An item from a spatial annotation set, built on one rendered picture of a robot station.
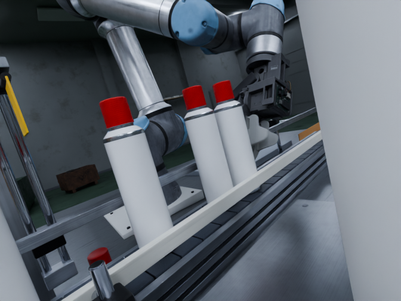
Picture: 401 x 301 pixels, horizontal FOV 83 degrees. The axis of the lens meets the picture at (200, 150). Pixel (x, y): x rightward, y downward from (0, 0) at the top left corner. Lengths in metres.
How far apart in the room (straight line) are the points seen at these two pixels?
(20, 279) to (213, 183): 0.25
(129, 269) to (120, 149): 0.13
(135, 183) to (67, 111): 9.12
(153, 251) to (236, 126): 0.24
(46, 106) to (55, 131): 0.86
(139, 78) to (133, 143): 0.45
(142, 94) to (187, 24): 0.31
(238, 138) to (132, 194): 0.21
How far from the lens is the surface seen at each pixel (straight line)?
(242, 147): 0.40
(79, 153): 9.27
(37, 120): 9.32
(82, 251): 0.58
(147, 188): 0.29
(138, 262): 0.27
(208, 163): 0.36
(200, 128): 0.35
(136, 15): 0.55
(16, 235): 0.40
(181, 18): 0.46
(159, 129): 0.63
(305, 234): 0.29
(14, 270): 0.27
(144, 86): 0.71
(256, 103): 0.47
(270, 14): 0.56
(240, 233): 0.36
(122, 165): 0.28
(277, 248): 0.28
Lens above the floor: 1.04
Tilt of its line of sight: 8 degrees down
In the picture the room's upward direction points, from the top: 15 degrees counter-clockwise
